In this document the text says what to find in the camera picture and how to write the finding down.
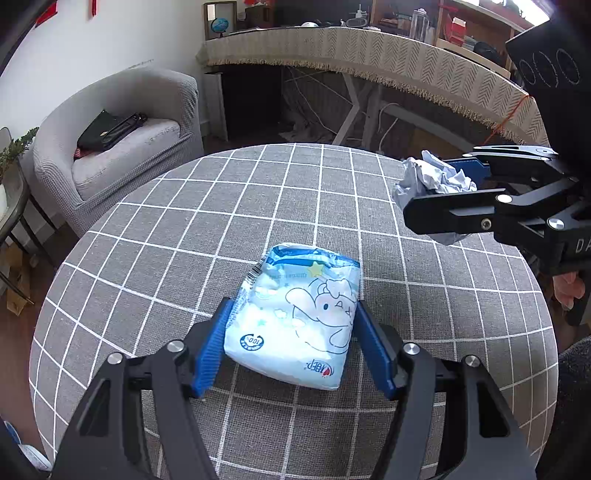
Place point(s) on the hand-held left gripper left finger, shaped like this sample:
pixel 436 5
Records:
pixel 210 355

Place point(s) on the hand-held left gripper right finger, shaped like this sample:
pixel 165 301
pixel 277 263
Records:
pixel 376 355

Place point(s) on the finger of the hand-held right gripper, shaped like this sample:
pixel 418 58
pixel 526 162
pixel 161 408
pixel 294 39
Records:
pixel 452 212
pixel 471 167

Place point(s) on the paper ball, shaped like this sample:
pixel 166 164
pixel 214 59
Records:
pixel 429 177

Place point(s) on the light blue tissue packet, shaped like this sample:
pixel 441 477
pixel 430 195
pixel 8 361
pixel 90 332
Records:
pixel 295 323

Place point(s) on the person's right hand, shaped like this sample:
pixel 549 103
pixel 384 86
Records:
pixel 570 288

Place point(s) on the wooden shelf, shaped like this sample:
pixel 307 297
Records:
pixel 489 23

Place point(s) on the round table with checked cloth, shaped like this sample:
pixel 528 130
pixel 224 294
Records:
pixel 161 240

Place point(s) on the white desk leg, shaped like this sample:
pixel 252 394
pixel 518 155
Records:
pixel 358 106

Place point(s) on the red box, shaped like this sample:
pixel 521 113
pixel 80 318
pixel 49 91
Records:
pixel 457 30

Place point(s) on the clear bottle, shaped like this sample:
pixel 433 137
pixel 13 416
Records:
pixel 419 25

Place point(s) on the long desk with beige cloth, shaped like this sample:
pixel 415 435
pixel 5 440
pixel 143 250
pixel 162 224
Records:
pixel 369 50

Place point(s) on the white desk gadget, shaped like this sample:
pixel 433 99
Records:
pixel 355 21

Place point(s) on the white and blue object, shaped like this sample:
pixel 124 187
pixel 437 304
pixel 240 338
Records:
pixel 32 454

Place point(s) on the person's dark clothing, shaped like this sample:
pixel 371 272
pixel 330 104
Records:
pixel 575 406

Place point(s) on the flat cardboard box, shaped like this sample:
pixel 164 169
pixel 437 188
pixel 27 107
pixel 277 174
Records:
pixel 18 281

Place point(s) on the black cabinet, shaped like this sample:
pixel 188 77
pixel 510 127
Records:
pixel 251 104

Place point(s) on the red striped item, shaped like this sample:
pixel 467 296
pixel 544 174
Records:
pixel 79 153

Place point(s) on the grey dining chair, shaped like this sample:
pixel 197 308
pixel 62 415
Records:
pixel 16 207

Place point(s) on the black handbag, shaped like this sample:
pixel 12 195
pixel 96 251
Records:
pixel 106 134

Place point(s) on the dark wooden box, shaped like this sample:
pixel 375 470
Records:
pixel 258 14

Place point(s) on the grey armchair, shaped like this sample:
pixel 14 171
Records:
pixel 138 92

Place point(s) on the potted plant in white pot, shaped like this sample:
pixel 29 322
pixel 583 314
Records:
pixel 18 147

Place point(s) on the small blue globe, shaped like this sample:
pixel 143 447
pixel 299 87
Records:
pixel 219 25

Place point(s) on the wooden picture frame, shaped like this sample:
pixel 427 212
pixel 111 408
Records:
pixel 232 9

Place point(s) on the red strip wall decoration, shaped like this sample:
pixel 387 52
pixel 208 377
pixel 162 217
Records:
pixel 46 11

